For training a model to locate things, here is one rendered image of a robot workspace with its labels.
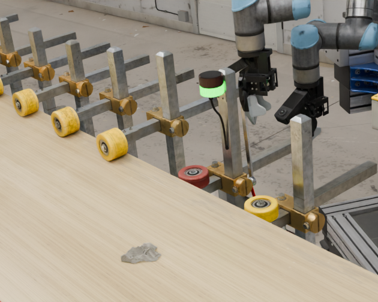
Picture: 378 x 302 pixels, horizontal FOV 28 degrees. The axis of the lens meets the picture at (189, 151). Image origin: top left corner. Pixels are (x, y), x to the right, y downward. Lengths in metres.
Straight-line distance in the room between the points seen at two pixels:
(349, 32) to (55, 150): 0.90
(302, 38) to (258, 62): 0.20
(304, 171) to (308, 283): 0.34
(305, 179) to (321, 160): 2.18
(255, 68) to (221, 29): 4.02
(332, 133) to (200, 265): 2.73
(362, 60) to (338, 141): 1.57
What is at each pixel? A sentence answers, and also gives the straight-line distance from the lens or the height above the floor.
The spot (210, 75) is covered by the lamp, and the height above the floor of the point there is 1.17.
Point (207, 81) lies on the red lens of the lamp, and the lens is 1.83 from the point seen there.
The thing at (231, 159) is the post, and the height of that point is 0.93.
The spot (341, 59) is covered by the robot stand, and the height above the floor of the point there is 0.93.
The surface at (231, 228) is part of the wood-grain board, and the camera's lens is 1.71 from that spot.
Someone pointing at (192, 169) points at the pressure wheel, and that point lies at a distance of 1.96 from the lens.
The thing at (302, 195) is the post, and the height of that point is 0.91.
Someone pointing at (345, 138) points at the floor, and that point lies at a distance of 4.20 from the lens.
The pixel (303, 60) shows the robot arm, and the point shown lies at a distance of 2.11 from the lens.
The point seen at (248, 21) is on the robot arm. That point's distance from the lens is 1.90.
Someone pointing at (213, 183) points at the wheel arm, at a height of 0.86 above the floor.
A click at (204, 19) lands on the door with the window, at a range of 6.08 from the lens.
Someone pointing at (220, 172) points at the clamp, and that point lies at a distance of 2.02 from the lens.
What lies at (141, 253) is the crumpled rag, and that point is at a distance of 1.64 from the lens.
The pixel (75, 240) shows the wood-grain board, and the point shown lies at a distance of 1.75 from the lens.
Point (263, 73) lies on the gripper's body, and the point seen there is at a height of 1.13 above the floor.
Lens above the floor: 1.80
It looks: 26 degrees down
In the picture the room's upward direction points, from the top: 6 degrees counter-clockwise
